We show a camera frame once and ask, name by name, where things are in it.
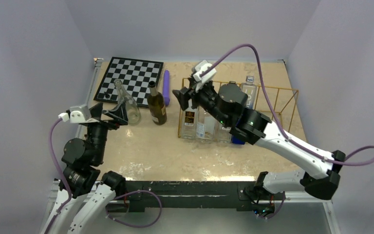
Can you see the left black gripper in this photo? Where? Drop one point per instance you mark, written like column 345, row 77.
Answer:
column 118, row 114

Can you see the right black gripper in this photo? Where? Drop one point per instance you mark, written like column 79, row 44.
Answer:
column 183, row 98

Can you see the square clear bottle black cap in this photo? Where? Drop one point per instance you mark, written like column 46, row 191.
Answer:
column 189, row 122

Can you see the clear round glass bottle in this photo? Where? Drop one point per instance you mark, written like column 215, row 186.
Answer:
column 133, row 113

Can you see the dark green wine bottle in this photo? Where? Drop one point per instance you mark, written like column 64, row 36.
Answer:
column 156, row 104

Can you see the round clear bottle cork cap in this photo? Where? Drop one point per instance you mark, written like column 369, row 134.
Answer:
column 205, row 127

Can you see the blue dash bottle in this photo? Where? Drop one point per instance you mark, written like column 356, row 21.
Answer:
column 248, row 93

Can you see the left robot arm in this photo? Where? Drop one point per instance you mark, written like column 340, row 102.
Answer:
column 70, row 212

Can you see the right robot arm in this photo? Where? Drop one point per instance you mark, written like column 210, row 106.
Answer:
column 320, row 169

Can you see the purple cylinder tool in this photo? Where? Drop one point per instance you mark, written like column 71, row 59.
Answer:
column 166, row 87

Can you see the black white chessboard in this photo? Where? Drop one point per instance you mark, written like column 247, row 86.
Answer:
column 135, row 75

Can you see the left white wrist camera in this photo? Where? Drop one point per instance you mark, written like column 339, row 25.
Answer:
column 76, row 114

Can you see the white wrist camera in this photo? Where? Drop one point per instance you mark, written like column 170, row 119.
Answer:
column 202, row 73
column 76, row 114

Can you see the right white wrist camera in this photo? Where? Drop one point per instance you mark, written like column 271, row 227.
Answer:
column 202, row 73

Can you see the aluminium rail left edge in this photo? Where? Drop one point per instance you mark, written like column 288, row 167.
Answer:
column 97, row 66

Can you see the black base frame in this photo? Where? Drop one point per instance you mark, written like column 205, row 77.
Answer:
column 239, row 195

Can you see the gold wire wine rack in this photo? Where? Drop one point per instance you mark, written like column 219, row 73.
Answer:
column 284, row 103

